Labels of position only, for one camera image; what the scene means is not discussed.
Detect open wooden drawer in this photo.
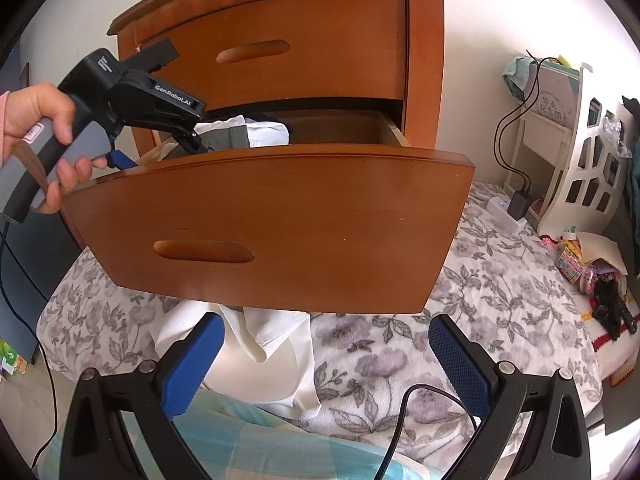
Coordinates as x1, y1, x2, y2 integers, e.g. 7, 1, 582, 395
65, 110, 474, 314

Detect teal plaid fabric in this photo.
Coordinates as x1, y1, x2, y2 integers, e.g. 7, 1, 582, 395
49, 389, 426, 480

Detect black power adapter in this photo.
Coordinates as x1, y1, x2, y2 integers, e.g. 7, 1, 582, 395
506, 190, 533, 221

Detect white power strip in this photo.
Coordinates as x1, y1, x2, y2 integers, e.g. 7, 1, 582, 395
487, 196, 527, 235

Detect white cloth garment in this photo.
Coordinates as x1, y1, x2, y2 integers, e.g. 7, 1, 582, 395
150, 300, 321, 420

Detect white decorative shelf rack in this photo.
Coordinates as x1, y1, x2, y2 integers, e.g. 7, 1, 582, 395
537, 64, 637, 240

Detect white bedside cabinet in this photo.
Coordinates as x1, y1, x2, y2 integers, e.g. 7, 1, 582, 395
508, 56, 584, 212

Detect wooden dresser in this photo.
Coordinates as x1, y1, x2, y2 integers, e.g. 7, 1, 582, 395
108, 0, 445, 148

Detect colourful toy pile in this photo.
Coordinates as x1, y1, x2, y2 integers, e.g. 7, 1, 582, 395
540, 230, 639, 348

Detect black cable on blanket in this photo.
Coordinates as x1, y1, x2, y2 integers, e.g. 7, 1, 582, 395
372, 382, 478, 480

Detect person's left hand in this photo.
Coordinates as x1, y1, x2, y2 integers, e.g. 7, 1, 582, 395
1, 82, 107, 214

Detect floral grey white blanket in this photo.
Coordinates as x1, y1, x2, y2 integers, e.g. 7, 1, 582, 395
37, 183, 603, 474

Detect white grey clothes in drawer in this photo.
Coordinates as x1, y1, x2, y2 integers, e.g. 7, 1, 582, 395
194, 115, 290, 152

